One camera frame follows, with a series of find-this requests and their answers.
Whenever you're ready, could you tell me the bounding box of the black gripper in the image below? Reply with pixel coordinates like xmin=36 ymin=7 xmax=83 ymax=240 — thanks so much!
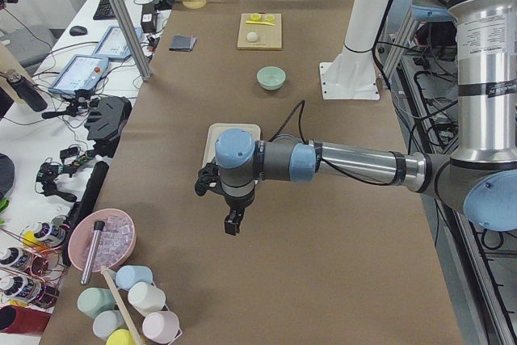
xmin=195 ymin=162 xmax=254 ymax=235

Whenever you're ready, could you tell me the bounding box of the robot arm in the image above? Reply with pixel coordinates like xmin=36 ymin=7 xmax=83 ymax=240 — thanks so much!
xmin=195 ymin=0 xmax=516 ymax=235

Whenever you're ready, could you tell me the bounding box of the pink bowl with ice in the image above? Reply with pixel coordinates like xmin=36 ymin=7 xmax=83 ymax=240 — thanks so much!
xmin=67 ymin=208 xmax=137 ymax=272

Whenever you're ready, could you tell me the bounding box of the mint green bowl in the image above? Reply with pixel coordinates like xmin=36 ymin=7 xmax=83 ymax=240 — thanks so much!
xmin=256 ymin=66 xmax=286 ymax=90

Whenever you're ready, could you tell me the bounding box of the cream rectangular tray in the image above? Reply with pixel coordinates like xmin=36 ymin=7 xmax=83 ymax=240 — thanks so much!
xmin=201 ymin=123 xmax=261 ymax=167

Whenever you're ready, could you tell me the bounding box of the white cup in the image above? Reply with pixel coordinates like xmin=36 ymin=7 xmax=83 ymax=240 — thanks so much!
xmin=128 ymin=282 xmax=166 ymax=317

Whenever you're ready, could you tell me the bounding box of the blue cup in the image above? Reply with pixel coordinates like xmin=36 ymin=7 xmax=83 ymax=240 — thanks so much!
xmin=116 ymin=265 xmax=153 ymax=291

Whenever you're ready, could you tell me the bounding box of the pink cup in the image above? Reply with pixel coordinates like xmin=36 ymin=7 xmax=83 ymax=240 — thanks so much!
xmin=142 ymin=311 xmax=180 ymax=344

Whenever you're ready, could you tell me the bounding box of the steel muddler black tip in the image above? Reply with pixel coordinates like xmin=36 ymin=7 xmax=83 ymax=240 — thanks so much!
xmin=80 ymin=221 xmax=105 ymax=285

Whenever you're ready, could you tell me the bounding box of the wooden stick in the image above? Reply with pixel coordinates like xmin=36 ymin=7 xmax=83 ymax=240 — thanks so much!
xmin=100 ymin=266 xmax=145 ymax=345

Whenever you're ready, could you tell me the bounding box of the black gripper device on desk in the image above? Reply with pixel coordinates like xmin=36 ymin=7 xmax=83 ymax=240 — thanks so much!
xmin=84 ymin=96 xmax=132 ymax=158

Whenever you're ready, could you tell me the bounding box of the grey cup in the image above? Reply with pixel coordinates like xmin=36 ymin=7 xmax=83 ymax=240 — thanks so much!
xmin=92 ymin=310 xmax=124 ymax=341

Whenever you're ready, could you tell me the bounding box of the yellow cup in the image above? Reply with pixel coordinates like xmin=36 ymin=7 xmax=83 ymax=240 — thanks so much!
xmin=106 ymin=329 xmax=136 ymax=345

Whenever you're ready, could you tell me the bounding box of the green cup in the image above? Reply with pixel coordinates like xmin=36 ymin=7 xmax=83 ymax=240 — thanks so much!
xmin=77 ymin=288 xmax=116 ymax=319

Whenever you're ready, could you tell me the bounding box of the bamboo cutting board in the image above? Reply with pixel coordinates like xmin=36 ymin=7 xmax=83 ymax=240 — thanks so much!
xmin=237 ymin=13 xmax=283 ymax=51

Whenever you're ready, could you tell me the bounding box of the yellow plastic knife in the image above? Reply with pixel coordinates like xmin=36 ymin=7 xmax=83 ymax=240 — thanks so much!
xmin=245 ymin=19 xmax=275 ymax=27

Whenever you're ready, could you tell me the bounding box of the teach pendant front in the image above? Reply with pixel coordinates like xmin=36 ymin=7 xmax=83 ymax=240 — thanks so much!
xmin=48 ymin=55 xmax=109 ymax=95

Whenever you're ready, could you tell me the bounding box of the teach pendant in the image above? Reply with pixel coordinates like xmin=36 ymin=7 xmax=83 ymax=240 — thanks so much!
xmin=48 ymin=55 xmax=109 ymax=95
xmin=93 ymin=26 xmax=131 ymax=61

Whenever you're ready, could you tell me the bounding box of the teach pendant rear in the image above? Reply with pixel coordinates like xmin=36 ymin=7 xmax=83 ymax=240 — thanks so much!
xmin=93 ymin=26 xmax=131 ymax=61

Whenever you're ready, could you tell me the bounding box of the white wire cup rack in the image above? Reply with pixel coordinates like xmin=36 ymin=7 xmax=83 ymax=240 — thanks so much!
xmin=107 ymin=280 xmax=183 ymax=344

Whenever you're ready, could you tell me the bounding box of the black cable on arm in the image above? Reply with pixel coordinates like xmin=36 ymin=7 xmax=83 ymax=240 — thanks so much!
xmin=266 ymin=100 xmax=405 ymax=187

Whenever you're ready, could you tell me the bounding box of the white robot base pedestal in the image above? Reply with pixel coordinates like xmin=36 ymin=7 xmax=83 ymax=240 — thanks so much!
xmin=320 ymin=0 xmax=389 ymax=100

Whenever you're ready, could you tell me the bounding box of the aluminium frame post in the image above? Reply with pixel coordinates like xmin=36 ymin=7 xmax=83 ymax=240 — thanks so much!
xmin=109 ymin=0 xmax=151 ymax=82

